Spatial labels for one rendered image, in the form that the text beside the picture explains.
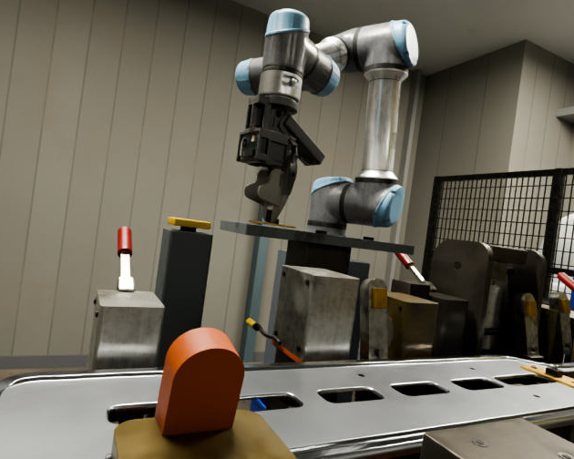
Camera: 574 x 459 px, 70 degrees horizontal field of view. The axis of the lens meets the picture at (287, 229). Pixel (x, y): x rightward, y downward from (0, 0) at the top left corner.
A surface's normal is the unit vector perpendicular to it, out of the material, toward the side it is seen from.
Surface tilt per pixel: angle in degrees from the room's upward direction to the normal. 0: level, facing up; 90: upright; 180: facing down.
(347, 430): 0
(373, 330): 78
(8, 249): 90
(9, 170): 90
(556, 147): 90
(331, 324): 90
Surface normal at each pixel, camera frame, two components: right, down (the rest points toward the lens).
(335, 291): 0.45, 0.07
